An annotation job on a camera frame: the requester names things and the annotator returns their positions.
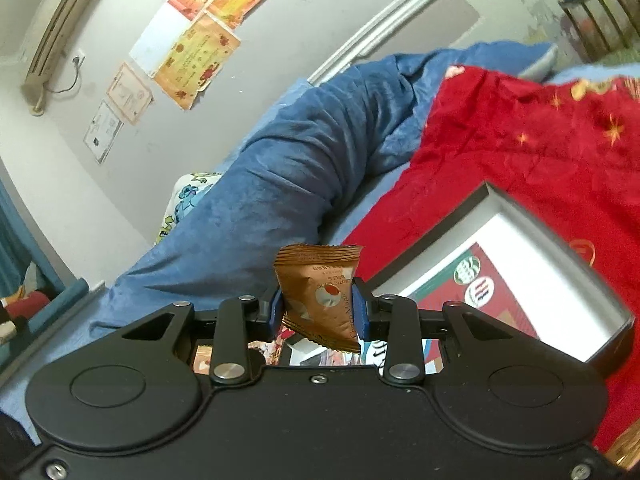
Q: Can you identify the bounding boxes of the brown cookie snack packet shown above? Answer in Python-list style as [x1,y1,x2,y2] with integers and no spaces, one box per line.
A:
[273,244,361,353]

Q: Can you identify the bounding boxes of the Chinese history textbook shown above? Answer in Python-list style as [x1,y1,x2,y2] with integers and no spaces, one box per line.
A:
[402,242,542,376]

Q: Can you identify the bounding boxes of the blue plush duvet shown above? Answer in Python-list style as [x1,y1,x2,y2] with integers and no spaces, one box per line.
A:
[89,41,558,338]

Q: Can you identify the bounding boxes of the cartoon print pillow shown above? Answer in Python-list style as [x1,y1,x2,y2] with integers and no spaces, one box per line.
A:
[155,172,222,244]

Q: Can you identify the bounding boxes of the black shallow cardboard box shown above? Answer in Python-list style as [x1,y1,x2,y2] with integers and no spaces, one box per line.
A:
[369,183,634,376]

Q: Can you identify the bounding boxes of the red teddy bear blanket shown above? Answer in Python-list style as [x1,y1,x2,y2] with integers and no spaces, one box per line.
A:
[344,63,640,456]

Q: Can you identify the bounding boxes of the orange award certificate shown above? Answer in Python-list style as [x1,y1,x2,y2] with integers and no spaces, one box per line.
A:
[154,12,241,110]

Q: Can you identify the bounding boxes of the beige framed certificate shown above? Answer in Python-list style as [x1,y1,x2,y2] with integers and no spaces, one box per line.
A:
[106,63,153,125]

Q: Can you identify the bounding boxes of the round dark metal stool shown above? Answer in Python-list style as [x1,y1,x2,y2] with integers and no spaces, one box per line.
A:
[558,0,639,61]

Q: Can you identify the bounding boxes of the white certificate on wall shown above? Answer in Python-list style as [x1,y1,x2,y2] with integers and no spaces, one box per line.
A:
[84,101,122,164]

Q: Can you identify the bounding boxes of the wall air conditioner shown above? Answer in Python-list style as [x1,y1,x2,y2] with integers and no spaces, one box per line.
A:
[21,0,91,116]

